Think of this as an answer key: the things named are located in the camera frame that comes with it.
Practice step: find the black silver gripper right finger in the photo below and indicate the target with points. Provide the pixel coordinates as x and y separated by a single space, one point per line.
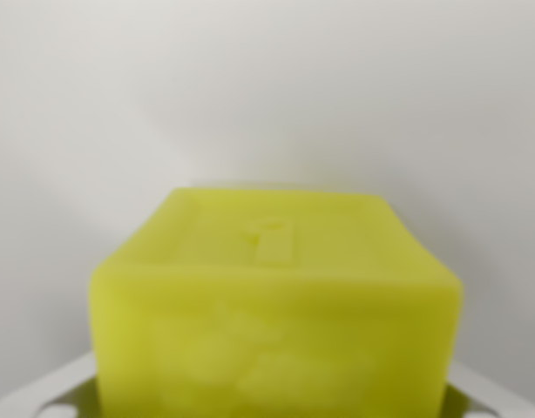
503 396

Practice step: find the yellow cube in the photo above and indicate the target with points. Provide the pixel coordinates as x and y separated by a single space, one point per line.
276 322

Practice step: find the black silver gripper left finger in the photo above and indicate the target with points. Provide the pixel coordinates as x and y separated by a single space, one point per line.
28 389

